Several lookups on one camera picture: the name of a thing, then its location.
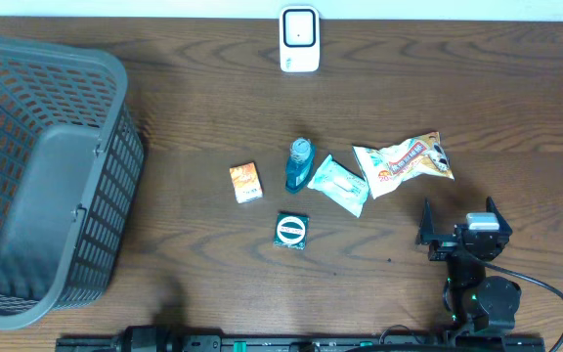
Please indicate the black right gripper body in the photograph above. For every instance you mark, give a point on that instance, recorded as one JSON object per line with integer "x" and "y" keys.
{"x": 443, "y": 248}

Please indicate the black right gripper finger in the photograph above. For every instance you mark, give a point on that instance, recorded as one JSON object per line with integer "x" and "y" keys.
{"x": 503, "y": 226}
{"x": 425, "y": 232}

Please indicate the yellow orange snack bag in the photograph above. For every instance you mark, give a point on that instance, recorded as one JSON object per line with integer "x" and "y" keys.
{"x": 387, "y": 168}

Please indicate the mint green wet wipes pack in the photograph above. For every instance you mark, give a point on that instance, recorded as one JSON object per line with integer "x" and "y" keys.
{"x": 338, "y": 183}

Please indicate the green white small box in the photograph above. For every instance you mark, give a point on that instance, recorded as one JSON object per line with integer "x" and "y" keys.
{"x": 291, "y": 231}

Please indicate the teal mouthwash bottle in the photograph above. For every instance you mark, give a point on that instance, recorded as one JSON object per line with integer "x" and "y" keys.
{"x": 299, "y": 164}

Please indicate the orange small box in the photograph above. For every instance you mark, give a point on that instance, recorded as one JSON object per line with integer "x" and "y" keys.
{"x": 246, "y": 182}

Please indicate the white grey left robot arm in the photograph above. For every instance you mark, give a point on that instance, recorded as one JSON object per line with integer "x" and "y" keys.
{"x": 145, "y": 339}

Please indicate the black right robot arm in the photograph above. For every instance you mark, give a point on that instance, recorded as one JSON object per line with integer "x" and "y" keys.
{"x": 480, "y": 303}

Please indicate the white barcode scanner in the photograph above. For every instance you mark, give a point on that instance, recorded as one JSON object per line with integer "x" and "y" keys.
{"x": 299, "y": 33}

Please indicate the dark grey plastic basket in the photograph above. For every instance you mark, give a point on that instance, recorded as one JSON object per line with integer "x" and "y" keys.
{"x": 70, "y": 164}

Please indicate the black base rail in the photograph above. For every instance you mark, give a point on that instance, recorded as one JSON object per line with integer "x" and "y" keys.
{"x": 215, "y": 343}

